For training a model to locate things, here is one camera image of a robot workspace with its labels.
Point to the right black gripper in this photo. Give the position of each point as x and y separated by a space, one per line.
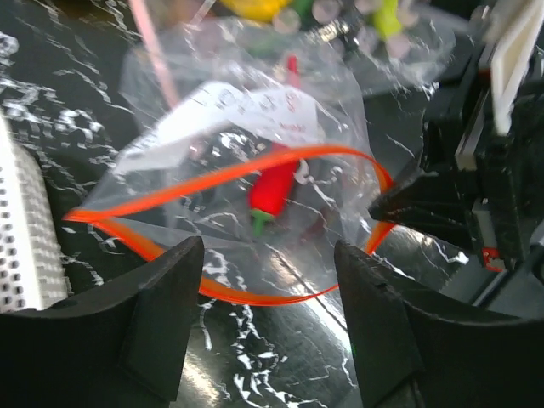
490 197

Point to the dotted bag with yellow pepper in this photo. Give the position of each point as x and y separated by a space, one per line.
335 44

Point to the green fake pear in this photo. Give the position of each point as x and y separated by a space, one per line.
384 19

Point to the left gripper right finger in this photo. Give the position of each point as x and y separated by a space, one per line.
414 347

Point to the yellow fake bell pepper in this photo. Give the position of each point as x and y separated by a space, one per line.
257 10

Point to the clear red-zip bag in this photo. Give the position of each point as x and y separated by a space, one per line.
204 142

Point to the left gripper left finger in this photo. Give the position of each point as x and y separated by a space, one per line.
121 344

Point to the red fake chili peppers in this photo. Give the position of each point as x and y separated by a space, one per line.
269 193

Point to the white perforated plastic basket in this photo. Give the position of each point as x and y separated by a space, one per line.
32 275

